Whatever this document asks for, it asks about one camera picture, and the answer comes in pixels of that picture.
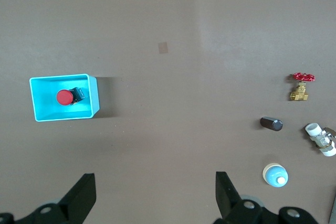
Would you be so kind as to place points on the dark brown cylindrical knob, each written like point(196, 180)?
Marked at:
point(270, 123)

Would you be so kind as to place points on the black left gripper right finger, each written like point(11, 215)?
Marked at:
point(228, 200)

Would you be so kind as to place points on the teal plastic bin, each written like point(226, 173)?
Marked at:
point(47, 111)

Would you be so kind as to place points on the small tape patch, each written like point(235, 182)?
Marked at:
point(163, 47)

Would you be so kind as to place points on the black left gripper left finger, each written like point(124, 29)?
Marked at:
point(78, 197)

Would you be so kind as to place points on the red push button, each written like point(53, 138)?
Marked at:
point(64, 97)

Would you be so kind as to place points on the brass valve red handwheel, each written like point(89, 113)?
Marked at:
point(299, 94)

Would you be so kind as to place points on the blue domed bell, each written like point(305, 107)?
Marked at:
point(274, 175)

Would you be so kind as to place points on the white pipe union fitting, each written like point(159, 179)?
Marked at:
point(313, 129)

